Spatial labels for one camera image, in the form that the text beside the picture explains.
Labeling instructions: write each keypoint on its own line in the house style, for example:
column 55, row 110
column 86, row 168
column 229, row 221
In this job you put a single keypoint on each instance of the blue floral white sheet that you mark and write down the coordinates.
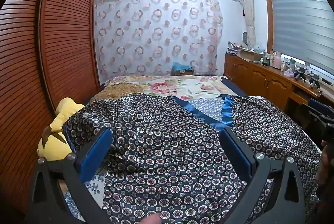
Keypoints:
column 96, row 187

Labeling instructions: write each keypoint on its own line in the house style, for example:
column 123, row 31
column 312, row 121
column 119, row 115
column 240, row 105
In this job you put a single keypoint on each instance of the grey striped window blind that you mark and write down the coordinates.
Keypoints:
column 300, row 18

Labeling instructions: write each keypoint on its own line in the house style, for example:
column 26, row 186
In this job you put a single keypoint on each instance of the dark blue bed sheet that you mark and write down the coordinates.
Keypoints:
column 234, row 88

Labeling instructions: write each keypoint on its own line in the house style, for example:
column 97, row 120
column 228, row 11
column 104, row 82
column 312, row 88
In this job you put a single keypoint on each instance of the person's left hand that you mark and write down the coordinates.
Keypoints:
column 151, row 219

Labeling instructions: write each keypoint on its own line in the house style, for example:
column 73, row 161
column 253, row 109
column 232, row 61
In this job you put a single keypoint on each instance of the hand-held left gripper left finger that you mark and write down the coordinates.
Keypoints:
column 96, row 151

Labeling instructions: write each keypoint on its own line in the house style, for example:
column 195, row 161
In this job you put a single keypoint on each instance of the small white fan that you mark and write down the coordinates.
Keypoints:
column 245, row 37

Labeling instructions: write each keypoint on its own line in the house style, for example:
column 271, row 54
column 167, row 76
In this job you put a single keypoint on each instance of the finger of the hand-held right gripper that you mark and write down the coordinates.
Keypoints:
column 317, row 107

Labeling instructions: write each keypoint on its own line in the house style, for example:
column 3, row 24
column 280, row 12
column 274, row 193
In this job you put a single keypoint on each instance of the wooden wardrobe doors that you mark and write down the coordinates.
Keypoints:
column 52, row 44

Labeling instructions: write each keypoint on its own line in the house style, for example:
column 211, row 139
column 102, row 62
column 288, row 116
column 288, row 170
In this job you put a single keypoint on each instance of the group of dark bottles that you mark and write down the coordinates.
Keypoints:
column 266, row 59

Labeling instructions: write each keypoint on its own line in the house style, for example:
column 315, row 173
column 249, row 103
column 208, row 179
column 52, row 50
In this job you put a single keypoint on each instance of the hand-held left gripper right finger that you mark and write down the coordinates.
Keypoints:
column 234, row 151

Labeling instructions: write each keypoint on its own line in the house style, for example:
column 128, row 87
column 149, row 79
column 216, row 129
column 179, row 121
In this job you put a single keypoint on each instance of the wooden sideboard cabinet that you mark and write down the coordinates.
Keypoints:
column 261, row 80

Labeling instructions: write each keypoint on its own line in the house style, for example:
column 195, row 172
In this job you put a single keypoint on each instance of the navy patterned satin pajama top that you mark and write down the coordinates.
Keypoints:
column 169, row 148

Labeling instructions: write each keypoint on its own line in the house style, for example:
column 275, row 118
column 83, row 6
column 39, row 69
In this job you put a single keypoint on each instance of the crumpled blue cloth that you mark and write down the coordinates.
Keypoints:
column 181, row 66

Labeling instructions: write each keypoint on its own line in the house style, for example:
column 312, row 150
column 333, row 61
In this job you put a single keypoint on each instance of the pink bottle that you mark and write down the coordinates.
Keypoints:
column 277, row 59

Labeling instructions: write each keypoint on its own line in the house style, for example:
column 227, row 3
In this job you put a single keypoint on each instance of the wooden window frame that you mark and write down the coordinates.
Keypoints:
column 269, row 31

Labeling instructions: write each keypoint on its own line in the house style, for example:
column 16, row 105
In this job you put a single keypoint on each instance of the circle patterned sheer curtain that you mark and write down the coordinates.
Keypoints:
column 156, row 31

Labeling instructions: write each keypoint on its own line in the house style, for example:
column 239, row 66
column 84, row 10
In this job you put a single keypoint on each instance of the tied white floral curtain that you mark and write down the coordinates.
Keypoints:
column 248, row 5

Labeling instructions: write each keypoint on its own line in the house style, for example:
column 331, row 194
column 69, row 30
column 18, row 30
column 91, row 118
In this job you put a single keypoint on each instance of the floral cream blanket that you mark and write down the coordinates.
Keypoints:
column 169, row 85

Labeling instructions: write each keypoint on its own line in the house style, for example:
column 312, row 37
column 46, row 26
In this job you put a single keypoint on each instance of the yellow plush toy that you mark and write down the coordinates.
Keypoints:
column 60, row 122

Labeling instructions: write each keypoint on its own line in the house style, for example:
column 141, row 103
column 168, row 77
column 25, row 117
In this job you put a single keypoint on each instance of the person's right hand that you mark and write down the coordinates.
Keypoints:
column 326, row 169

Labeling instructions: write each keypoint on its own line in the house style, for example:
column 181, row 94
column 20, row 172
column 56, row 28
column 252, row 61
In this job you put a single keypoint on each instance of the pile of papers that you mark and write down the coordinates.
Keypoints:
column 233, row 48

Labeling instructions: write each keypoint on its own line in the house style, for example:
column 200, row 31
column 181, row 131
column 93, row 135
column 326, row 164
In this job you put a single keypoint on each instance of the open cardboard box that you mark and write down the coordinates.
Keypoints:
column 249, row 55

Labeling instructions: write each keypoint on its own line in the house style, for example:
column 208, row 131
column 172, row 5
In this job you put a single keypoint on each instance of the small cardboard box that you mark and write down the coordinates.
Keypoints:
column 184, row 72

